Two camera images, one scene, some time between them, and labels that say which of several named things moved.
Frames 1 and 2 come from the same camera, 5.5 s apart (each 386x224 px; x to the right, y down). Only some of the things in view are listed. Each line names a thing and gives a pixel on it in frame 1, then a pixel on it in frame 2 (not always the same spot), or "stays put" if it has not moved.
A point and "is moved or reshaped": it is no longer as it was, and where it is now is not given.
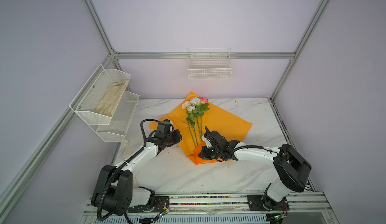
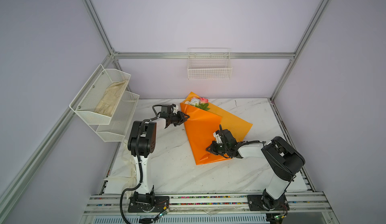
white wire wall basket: x=209 y=63 stays put
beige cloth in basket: x=110 y=97 stays put
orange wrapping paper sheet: x=194 y=114 is moved or reshaped
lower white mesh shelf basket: x=115 y=131 stays put
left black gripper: x=178 y=136 to x=181 y=120
